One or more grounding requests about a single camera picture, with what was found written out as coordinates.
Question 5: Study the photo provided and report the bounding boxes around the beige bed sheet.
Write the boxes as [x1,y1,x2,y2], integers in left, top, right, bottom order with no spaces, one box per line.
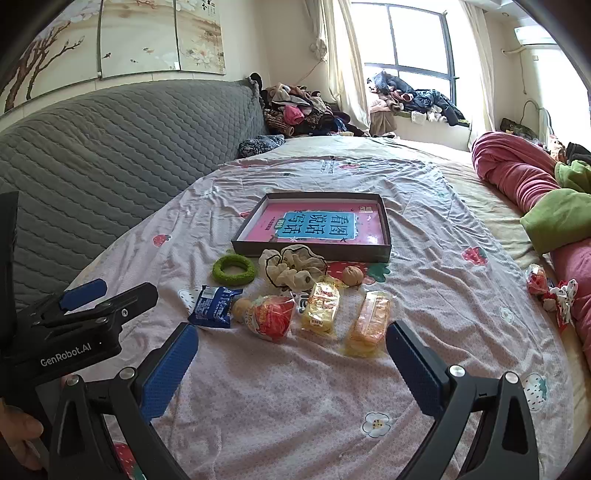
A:
[277,136,591,370]

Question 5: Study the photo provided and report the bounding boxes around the brown cloth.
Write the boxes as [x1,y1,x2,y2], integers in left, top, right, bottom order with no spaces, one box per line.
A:
[369,111,398,137]

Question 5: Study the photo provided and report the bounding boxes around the pink strawberry print bedsheet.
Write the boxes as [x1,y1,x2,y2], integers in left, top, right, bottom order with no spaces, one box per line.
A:
[69,157,575,480]

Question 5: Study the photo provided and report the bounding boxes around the stick biscuit packet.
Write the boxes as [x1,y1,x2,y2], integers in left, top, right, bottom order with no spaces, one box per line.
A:
[342,290,392,358]

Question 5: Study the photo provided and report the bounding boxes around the white air conditioner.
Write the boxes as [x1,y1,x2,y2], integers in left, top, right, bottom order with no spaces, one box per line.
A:
[515,25,561,47]

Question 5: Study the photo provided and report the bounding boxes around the dark grey shallow box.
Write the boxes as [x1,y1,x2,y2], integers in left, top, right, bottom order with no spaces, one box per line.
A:
[231,193,392,263]

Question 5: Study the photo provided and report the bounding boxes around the pile of clothes on windowsill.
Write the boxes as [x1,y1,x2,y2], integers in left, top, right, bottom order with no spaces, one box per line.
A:
[367,69,467,127]

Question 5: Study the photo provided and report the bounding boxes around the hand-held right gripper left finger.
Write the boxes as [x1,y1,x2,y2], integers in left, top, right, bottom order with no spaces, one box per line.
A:
[48,322,200,480]

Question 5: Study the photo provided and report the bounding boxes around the yellow cake packet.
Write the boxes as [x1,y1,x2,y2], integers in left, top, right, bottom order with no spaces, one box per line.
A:
[300,276,346,340]

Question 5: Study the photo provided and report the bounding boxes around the cream curtain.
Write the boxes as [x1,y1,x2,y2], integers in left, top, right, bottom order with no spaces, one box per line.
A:
[462,0,497,148]
[321,0,370,134]

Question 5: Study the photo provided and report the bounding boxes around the green cloth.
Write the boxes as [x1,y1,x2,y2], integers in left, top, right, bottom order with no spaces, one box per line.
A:
[519,159,591,254]

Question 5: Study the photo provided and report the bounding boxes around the dark framed window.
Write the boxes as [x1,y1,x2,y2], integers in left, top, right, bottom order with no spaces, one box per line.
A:
[351,2,458,107]

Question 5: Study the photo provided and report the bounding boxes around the white rack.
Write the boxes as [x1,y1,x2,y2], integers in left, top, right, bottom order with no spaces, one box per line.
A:
[522,99,555,148]

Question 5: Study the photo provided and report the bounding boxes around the egg toy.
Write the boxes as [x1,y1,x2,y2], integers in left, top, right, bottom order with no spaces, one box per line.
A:
[230,295,296,343]

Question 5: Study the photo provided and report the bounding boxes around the red snack packet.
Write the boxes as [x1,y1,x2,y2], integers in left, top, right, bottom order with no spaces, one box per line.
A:
[525,263,550,296]

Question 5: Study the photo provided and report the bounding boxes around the green fuzzy scrunchie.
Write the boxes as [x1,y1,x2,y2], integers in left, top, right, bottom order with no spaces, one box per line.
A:
[212,254,256,285]

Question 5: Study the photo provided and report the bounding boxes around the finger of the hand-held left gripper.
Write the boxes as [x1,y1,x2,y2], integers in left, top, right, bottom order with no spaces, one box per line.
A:
[18,278,108,324]
[41,283,160,330]

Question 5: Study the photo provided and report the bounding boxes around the blue snack packet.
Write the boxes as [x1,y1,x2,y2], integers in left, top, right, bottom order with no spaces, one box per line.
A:
[188,285,244,329]

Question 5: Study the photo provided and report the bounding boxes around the grey quilted headboard cover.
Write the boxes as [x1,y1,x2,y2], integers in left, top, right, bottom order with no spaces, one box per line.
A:
[0,78,269,310]

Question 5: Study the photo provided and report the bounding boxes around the cream frilly scrunchie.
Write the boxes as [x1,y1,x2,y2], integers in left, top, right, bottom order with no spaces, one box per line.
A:
[259,244,329,291]

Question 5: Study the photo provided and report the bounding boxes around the dark patterned cloth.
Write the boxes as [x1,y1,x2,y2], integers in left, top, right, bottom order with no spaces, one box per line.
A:
[238,134,286,158]

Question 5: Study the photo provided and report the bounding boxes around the person's left hand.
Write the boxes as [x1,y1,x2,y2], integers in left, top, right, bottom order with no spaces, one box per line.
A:
[0,399,44,472]

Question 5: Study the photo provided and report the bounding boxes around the pile of mixed clothes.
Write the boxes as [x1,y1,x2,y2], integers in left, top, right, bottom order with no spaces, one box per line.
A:
[261,83,370,138]

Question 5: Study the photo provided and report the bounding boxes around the floral wall painting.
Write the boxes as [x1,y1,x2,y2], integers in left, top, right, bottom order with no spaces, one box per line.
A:
[0,0,227,116]

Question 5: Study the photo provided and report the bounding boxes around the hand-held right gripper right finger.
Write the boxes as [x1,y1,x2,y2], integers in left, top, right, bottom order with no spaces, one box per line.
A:
[385,320,540,480]

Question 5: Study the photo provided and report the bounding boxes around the pink blanket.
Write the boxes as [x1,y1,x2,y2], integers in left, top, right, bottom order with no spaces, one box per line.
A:
[471,131,591,365]

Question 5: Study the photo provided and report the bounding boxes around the dark green bag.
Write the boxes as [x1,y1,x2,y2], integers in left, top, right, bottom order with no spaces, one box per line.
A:
[501,117,539,139]

